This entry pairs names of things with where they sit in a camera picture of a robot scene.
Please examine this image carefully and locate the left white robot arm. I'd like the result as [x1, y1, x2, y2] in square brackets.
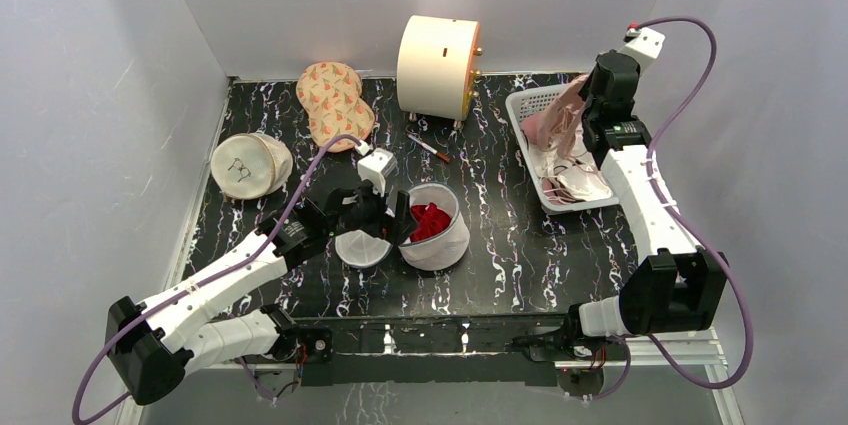
[106, 180, 418, 405]

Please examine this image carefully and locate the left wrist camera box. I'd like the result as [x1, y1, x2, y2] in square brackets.
[357, 148, 397, 196]

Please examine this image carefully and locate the white plastic mesh basket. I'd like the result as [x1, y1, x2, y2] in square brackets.
[505, 84, 619, 215]

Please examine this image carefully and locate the red bra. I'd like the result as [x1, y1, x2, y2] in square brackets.
[410, 202, 453, 243]

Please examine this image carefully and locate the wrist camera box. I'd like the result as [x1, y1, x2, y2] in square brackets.
[618, 24, 666, 75]
[357, 148, 397, 196]

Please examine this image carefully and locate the white bra in basket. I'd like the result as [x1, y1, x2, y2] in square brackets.
[536, 139, 613, 205]

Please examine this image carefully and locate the cream mesh laundry bag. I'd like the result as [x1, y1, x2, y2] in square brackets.
[210, 132, 294, 200]

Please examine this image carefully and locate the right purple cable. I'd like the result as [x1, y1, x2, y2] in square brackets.
[625, 15, 755, 391]

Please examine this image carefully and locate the pink bra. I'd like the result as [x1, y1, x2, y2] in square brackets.
[520, 74, 589, 158]

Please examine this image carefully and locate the purple cable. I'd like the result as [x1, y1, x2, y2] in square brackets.
[625, 15, 755, 391]
[71, 133, 372, 425]

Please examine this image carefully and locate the white cylindrical drum appliance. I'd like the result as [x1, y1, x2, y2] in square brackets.
[396, 15, 482, 130]

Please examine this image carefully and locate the brown and white pen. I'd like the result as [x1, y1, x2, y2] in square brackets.
[407, 133, 451, 164]

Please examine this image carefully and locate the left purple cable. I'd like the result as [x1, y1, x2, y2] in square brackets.
[71, 133, 372, 425]

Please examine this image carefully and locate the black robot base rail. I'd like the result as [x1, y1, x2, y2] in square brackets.
[235, 312, 631, 389]

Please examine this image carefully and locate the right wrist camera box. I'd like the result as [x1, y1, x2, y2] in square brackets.
[618, 24, 666, 75]

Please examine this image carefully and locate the white mesh laundry bag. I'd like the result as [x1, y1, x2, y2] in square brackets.
[333, 182, 470, 271]

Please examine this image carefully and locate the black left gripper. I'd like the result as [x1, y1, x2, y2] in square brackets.
[327, 176, 418, 247]

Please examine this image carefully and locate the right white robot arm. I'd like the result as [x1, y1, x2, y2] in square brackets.
[563, 51, 726, 359]

